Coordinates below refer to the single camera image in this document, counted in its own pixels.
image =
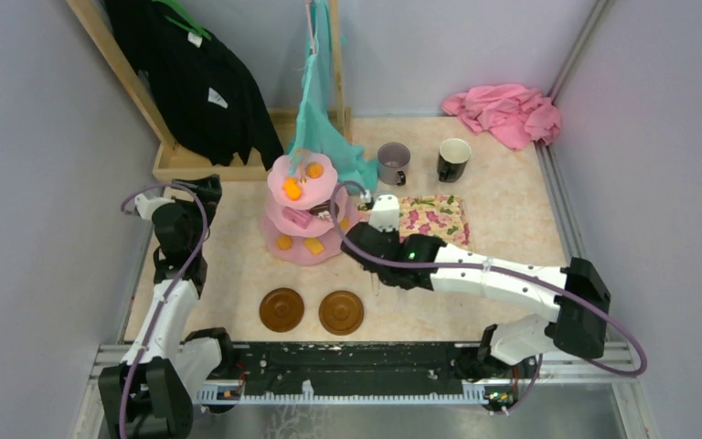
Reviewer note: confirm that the grey mug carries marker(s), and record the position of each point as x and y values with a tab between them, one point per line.
393	161

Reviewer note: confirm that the floral serving tray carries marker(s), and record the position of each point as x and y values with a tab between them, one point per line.
442	216

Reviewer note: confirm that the black mug white inside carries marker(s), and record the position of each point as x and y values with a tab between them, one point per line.
454	155

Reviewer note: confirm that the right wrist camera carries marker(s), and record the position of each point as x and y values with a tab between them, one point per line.
384	215

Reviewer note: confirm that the green clothes hanger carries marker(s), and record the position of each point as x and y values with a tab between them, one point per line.
182	19

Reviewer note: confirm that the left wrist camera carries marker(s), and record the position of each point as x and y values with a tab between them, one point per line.
145	207

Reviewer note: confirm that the pink crumpled cloth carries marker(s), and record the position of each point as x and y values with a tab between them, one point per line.
513	114

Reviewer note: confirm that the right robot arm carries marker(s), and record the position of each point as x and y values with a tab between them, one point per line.
566	305

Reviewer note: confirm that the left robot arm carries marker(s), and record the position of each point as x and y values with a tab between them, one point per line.
151	392

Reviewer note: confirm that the teal hanging shirt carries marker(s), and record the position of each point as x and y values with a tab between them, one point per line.
314	130

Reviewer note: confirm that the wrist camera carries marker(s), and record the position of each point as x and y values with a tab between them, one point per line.
145	207
384	215

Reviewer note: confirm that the orange biscuit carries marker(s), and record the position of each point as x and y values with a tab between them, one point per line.
314	246

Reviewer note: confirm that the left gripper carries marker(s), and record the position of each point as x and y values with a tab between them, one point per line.
207	188

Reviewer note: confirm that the chocolate cake slice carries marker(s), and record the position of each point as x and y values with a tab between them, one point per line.
322	211

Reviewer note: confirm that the orange croissant pastry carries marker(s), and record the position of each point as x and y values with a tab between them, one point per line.
292	188

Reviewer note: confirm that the orange macaron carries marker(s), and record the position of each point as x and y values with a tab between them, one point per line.
313	170
284	242

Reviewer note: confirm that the pink three-tier cake stand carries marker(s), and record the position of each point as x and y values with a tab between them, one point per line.
315	191

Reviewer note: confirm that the brown wooden coaster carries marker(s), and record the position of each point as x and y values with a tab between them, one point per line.
341	313
281	310

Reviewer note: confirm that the pink wafer biscuit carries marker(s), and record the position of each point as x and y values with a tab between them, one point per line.
299	218

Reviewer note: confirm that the wooden clothes rack frame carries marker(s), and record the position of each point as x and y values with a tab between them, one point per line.
172	159

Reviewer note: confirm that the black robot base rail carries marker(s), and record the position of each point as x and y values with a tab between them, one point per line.
379	370

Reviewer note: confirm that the aluminium frame rail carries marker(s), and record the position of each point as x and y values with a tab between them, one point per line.
629	404

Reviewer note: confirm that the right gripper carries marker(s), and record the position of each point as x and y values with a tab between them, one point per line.
393	233

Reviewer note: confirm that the black hanging shirt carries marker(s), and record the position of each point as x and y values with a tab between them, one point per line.
208	98

